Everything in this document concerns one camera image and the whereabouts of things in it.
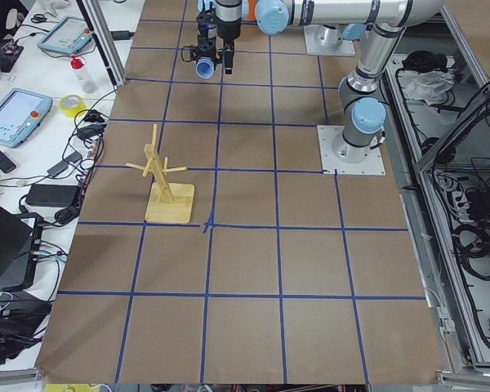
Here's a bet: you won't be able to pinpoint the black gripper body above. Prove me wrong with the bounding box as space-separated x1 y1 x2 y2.
182 11 242 68

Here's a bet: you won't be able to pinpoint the light blue plastic cup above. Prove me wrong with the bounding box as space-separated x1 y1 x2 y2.
195 57 215 79

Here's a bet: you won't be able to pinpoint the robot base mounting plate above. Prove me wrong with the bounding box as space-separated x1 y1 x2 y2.
317 125 385 176

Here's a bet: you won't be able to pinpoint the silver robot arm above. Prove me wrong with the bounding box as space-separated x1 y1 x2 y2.
180 0 443 164

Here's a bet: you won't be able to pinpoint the clear squeeze bottle red cap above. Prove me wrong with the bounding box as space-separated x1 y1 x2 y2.
70 55 97 94

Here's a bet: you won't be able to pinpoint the upper teach pendant tablet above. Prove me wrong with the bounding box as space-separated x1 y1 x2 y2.
37 16 92 55

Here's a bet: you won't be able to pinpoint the teach pendant tablet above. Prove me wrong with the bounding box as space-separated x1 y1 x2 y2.
37 16 92 55
0 88 53 148

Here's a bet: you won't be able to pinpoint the yellow tape roll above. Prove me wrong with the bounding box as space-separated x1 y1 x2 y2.
59 94 87 118

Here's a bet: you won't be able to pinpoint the black scissors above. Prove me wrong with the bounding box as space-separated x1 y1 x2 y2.
30 13 48 24

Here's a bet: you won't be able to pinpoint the lower teach pendant tablet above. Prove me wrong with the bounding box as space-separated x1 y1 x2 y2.
0 88 53 148

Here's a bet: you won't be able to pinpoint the crumpled white cloth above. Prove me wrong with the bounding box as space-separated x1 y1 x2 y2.
403 71 455 105

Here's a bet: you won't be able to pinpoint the black power adapter brick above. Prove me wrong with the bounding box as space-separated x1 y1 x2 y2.
25 184 79 207

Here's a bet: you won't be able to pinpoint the black smartphone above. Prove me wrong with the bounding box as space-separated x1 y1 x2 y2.
0 150 16 173

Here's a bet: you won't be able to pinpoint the aluminium frame post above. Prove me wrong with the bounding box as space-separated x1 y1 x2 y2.
76 0 127 87

